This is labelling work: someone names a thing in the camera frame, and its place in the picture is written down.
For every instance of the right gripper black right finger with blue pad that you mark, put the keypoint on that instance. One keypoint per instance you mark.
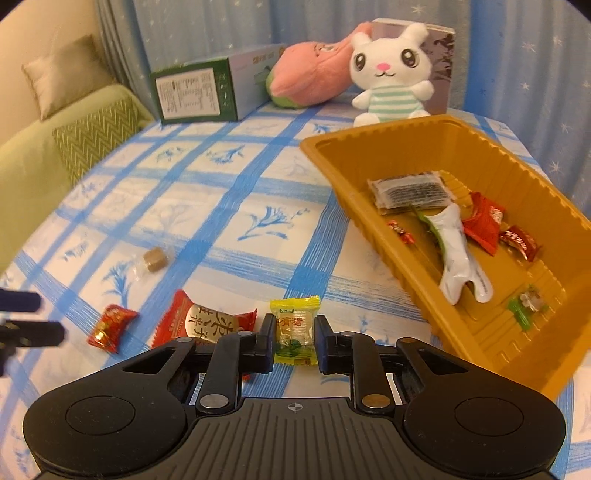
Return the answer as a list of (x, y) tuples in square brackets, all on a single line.
[(355, 355)]

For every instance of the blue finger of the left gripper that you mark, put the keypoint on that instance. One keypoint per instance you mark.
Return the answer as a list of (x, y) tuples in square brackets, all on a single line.
[(19, 301)]

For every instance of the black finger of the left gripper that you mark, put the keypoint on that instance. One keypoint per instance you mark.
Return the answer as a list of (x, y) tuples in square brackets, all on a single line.
[(15, 335)]

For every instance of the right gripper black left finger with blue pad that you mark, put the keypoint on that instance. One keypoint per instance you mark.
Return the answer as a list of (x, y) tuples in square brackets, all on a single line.
[(236, 354)]

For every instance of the yellow green candy packet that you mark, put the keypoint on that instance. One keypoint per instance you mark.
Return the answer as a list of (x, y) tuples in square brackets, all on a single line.
[(294, 344)]

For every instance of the red round-label snack packet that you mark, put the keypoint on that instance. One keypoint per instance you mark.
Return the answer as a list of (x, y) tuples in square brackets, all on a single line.
[(186, 319)]

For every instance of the red gold candy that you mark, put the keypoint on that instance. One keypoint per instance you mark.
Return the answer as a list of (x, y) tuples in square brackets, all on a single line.
[(108, 330)]

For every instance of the clear brown candy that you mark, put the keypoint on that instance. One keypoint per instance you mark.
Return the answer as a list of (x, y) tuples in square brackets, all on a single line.
[(151, 261)]

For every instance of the small red candy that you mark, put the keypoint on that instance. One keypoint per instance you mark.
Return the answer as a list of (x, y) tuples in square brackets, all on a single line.
[(405, 236)]

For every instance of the white green snack packet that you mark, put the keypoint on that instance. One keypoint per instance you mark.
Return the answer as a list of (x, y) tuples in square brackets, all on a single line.
[(460, 265)]

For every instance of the black grey snack packet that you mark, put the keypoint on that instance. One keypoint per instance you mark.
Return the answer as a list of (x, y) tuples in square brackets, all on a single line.
[(422, 191)]

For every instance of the clear green candy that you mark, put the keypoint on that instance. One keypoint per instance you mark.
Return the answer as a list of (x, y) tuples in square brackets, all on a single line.
[(526, 305)]

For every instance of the large red snack packet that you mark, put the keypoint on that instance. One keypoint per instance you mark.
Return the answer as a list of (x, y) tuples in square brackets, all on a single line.
[(484, 224)]

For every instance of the dark red candy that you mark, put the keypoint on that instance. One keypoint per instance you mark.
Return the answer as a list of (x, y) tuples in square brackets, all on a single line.
[(522, 241)]

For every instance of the green sofa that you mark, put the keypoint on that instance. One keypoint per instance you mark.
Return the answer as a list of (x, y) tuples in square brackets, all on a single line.
[(33, 178)]

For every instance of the blue checked tablecloth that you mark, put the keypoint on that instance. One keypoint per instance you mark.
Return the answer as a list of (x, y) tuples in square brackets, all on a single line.
[(250, 220)]

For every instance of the green zigzag cushion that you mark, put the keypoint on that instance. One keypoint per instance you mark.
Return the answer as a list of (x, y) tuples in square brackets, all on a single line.
[(85, 142)]

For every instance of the yellow plastic tray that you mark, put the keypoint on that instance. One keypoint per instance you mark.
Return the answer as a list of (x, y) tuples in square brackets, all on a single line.
[(495, 257)]

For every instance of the beige satin pillow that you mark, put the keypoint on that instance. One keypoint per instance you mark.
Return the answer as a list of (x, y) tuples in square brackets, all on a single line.
[(65, 76)]

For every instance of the green white lying box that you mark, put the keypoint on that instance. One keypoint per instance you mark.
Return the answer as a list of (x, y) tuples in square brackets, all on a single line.
[(224, 87)]

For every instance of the pink peach plush toy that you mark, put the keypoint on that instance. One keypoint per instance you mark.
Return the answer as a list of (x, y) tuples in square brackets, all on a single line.
[(311, 73)]

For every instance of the white bunny plush toy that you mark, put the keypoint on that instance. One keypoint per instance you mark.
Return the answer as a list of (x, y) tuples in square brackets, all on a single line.
[(393, 75)]

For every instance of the grey upright cardboard box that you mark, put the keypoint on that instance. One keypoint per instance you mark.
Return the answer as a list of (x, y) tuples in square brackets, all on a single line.
[(439, 46)]

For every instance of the blue star curtain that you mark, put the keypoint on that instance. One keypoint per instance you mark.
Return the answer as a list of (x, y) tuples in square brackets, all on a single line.
[(525, 63)]

